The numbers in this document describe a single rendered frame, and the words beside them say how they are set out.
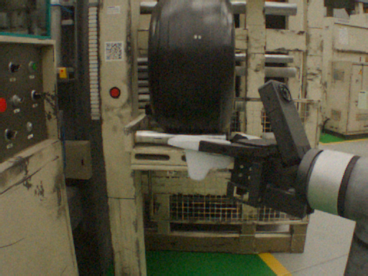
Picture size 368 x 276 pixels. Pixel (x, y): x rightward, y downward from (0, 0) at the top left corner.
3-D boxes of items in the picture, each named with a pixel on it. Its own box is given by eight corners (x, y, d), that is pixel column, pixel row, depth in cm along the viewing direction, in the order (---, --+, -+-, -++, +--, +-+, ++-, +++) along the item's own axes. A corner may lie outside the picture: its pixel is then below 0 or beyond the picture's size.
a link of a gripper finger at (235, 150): (196, 153, 42) (264, 161, 41) (198, 141, 42) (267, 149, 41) (201, 147, 47) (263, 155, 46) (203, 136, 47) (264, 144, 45)
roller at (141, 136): (133, 144, 122) (132, 131, 121) (135, 141, 126) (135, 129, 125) (228, 146, 119) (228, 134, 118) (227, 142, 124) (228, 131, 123)
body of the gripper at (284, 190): (220, 195, 45) (296, 223, 37) (227, 134, 44) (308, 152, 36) (251, 188, 51) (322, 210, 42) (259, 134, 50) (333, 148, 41)
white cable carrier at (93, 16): (91, 119, 130) (88, 0, 120) (95, 117, 135) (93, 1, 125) (101, 119, 130) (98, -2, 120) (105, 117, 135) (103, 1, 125)
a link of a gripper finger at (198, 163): (159, 177, 45) (227, 187, 44) (163, 135, 44) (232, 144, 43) (165, 172, 48) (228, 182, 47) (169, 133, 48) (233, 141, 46)
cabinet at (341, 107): (346, 140, 490) (351, 61, 463) (323, 133, 544) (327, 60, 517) (382, 136, 517) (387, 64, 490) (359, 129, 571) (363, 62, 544)
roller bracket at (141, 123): (124, 153, 119) (123, 126, 117) (146, 130, 158) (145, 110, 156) (133, 153, 119) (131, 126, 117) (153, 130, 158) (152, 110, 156)
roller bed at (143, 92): (126, 116, 168) (124, 57, 162) (133, 111, 183) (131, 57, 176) (164, 116, 167) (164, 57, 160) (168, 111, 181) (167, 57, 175)
